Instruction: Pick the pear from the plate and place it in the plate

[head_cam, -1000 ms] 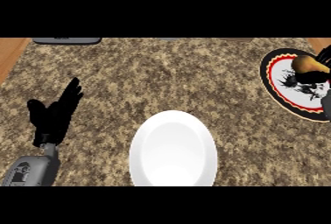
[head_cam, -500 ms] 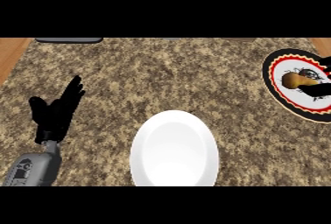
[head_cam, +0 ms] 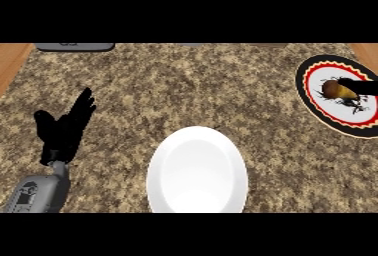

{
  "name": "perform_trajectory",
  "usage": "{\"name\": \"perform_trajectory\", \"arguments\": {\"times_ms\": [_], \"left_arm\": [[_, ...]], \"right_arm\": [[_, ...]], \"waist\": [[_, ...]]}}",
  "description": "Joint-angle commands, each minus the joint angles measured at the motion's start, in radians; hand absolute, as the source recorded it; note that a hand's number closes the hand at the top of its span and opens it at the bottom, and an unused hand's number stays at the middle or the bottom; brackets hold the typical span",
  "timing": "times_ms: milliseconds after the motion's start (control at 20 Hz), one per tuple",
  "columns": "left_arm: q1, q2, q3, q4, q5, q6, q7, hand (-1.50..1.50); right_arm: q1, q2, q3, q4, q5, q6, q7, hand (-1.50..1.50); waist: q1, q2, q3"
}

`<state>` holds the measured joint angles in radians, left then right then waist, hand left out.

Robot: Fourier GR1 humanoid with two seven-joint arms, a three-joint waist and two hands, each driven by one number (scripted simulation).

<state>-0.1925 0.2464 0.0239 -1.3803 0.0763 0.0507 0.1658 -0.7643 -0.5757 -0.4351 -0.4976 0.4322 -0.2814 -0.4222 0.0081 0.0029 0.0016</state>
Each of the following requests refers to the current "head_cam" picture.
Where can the brown yellow pear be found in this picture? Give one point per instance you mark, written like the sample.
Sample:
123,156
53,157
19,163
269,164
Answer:
335,90

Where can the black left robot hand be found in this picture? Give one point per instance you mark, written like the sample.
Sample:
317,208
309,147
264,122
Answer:
62,133

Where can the black red patterned plate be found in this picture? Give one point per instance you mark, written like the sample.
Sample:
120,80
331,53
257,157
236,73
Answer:
340,113

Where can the grey flat appliance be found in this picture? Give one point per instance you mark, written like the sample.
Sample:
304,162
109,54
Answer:
74,46

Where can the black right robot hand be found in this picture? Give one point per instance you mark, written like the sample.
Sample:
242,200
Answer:
362,86

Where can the plain white plate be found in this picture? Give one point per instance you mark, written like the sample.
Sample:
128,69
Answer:
196,173

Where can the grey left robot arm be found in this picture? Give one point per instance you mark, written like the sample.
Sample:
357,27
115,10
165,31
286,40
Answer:
38,193

